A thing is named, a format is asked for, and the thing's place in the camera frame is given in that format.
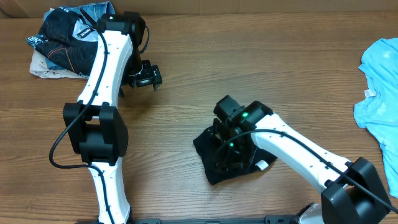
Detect folded blue jeans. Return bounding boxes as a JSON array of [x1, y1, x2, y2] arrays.
[[59, 1, 116, 28]]

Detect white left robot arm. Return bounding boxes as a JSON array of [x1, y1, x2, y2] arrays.
[[61, 12, 162, 223]]

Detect black t-shirt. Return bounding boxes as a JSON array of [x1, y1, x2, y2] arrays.
[[193, 125, 277, 185]]

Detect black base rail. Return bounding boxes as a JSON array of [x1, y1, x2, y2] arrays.
[[74, 214, 312, 224]]

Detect light blue t-shirt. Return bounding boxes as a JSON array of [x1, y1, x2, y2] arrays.
[[354, 38, 397, 197]]

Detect beige folded cloth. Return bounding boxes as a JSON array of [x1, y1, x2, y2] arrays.
[[29, 50, 87, 79]]

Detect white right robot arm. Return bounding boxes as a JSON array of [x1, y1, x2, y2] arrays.
[[214, 95, 397, 223]]

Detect black patterned folded shirt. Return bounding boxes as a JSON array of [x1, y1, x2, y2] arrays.
[[26, 7, 98, 76]]

